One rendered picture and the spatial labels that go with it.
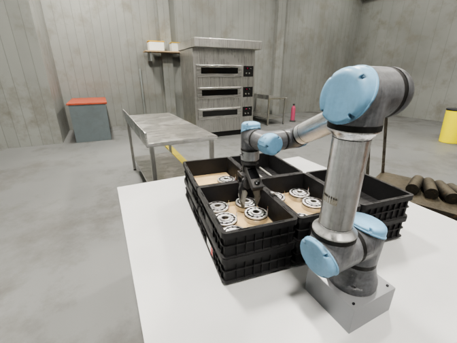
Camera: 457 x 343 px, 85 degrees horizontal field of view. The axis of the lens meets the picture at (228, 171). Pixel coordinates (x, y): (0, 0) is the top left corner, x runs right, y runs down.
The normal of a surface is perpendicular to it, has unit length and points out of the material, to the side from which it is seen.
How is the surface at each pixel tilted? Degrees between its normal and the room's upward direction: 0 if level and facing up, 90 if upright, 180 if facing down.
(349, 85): 82
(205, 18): 90
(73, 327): 0
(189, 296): 0
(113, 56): 90
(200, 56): 90
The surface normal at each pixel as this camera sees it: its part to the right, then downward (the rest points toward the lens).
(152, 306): 0.00, -0.93
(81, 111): 0.44, 0.33
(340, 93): -0.87, 0.04
